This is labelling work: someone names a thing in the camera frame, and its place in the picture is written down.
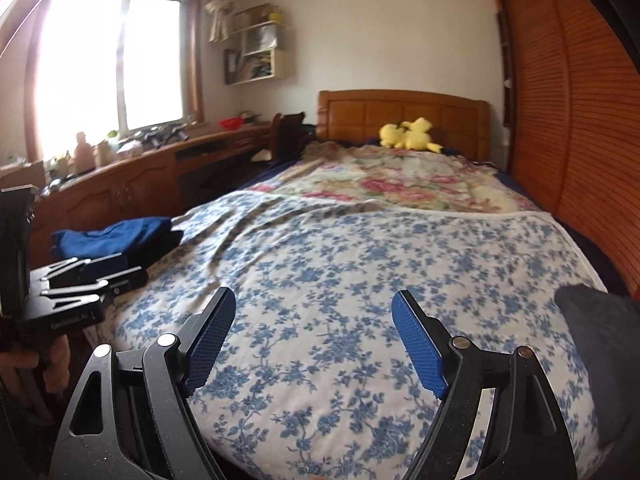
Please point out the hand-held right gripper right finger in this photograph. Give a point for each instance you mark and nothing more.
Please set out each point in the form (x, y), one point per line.
(417, 345)

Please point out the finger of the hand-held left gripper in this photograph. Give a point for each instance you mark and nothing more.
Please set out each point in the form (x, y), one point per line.
(107, 265)
(127, 280)

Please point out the wooden bed headboard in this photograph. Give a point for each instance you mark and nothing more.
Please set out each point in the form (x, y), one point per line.
(350, 115)

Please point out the person's left hand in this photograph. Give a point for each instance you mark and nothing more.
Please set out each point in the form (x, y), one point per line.
(57, 367)

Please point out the row of books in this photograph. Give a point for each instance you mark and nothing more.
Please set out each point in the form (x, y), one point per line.
(247, 67)

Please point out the dark grey garment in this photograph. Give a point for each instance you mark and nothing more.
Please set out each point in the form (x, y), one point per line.
(600, 350)

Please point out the wooden slatted wardrobe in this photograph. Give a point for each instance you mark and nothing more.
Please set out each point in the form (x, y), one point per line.
(575, 110)

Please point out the pale plastic bottle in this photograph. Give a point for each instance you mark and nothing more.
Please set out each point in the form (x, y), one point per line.
(84, 152)

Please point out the wooden chair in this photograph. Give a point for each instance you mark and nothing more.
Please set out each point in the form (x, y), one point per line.
(290, 135)

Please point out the yellow plush toy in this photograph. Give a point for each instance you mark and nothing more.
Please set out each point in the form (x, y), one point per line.
(400, 135)

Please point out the window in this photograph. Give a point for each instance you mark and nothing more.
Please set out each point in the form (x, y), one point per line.
(100, 60)

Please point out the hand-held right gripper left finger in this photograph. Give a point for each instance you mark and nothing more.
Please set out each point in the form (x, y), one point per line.
(212, 335)

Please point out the white paper bag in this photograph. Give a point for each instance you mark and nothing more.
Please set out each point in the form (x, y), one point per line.
(261, 40)

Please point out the yellow cup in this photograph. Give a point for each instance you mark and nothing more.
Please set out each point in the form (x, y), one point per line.
(274, 17)

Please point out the blue suit jacket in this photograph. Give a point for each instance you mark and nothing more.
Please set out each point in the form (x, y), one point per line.
(110, 237)

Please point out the wooden desk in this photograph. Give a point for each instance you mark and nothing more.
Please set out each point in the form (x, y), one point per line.
(140, 185)

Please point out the pink floral quilt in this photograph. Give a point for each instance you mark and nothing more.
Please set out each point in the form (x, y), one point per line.
(400, 180)

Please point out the tied beige curtain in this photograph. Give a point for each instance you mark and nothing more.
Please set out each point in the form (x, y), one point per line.
(220, 15)

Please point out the black metal gadget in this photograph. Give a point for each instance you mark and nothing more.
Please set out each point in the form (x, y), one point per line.
(165, 132)

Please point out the red bowl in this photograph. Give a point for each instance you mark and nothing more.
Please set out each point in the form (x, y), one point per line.
(231, 124)

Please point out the white wall shelf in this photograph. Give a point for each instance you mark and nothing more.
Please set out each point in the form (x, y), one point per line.
(280, 65)

